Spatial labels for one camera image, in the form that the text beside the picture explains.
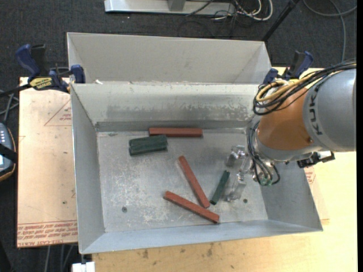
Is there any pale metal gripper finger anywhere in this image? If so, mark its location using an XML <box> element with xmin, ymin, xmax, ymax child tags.
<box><xmin>225</xmin><ymin>144</ymin><xmax>247</xmax><ymax>167</ymax></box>
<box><xmin>225</xmin><ymin>172</ymin><xmax>248</xmax><ymax>202</ymax></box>

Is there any dark green flat block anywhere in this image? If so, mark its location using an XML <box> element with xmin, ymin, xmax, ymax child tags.
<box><xmin>209</xmin><ymin>169</ymin><xmax>231</xmax><ymax>206</ymax></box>
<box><xmin>128</xmin><ymin>134</ymin><xmax>168</xmax><ymax>148</ymax></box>
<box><xmin>129</xmin><ymin>142</ymin><xmax>169</xmax><ymax>156</ymax></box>

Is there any red-brown flat block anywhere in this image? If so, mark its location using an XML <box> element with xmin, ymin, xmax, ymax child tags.
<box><xmin>163</xmin><ymin>190</ymin><xmax>221</xmax><ymax>224</ymax></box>
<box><xmin>178</xmin><ymin>155</ymin><xmax>211</xmax><ymax>209</ymax></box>
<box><xmin>148</xmin><ymin>127</ymin><xmax>204</xmax><ymax>138</ymax></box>

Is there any grey metal bin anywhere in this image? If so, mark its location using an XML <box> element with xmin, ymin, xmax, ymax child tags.
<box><xmin>66</xmin><ymin>32</ymin><xmax>323</xmax><ymax>255</ymax></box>

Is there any brown cardboard board red print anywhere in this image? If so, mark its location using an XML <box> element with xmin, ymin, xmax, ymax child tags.
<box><xmin>16</xmin><ymin>76</ymin><xmax>331</xmax><ymax>249</ymax></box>

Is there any black cylinder on white bracket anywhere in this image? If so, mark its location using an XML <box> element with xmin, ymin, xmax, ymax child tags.
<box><xmin>297</xmin><ymin>150</ymin><xmax>336</xmax><ymax>169</ymax></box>

